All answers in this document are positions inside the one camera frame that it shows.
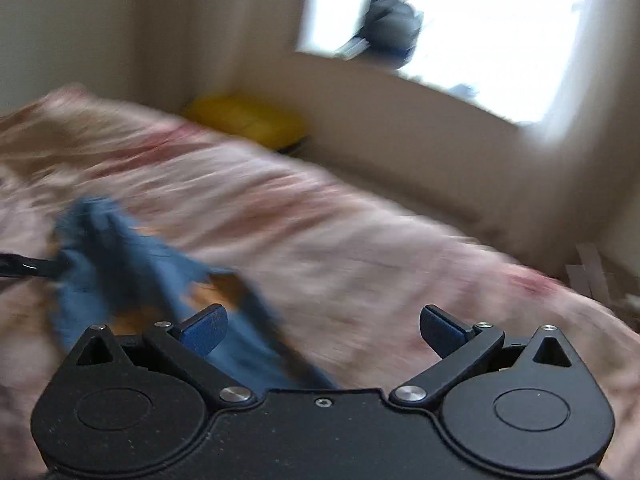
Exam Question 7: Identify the white framed window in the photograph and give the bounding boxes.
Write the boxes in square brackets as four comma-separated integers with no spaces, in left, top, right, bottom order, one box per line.
[298,0,586,125]

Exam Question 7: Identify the dark blue backpack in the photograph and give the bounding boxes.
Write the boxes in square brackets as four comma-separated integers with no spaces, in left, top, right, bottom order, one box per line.
[335,0,423,70]

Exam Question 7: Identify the blue patterned child pants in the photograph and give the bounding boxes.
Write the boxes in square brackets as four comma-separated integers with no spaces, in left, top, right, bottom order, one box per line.
[50,197,334,392]

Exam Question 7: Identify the yellow box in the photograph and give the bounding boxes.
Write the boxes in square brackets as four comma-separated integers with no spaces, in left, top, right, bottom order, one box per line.
[181,93,308,152]

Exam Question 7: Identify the pink floral bed quilt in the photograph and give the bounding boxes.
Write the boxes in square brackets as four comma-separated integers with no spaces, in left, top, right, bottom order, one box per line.
[1,88,639,479]

